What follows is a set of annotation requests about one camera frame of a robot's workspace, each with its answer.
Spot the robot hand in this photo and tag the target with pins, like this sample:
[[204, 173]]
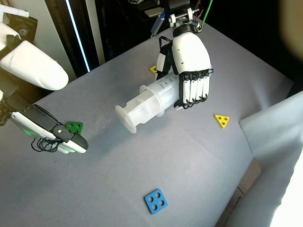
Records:
[[47, 125], [189, 52]]

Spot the large clear plastic syringe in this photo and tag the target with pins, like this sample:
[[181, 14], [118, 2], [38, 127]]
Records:
[[146, 104]]

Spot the green triangular block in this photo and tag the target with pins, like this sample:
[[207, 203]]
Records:
[[75, 126]]

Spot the yellow two-hole block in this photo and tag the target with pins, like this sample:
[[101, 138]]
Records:
[[153, 69]]

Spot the yellow triangular three-hole block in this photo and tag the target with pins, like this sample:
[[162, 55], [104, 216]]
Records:
[[222, 121]]

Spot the glowing light strip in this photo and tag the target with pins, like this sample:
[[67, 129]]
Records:
[[78, 37]]

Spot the grey table cloth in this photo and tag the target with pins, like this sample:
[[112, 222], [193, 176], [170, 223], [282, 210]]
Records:
[[142, 165]]

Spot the blue square four-hole block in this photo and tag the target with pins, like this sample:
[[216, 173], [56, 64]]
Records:
[[156, 201]]

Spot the white backdrop sheet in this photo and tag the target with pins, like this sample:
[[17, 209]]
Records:
[[279, 153]]

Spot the black camera box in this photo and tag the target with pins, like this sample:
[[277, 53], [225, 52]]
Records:
[[22, 29]]

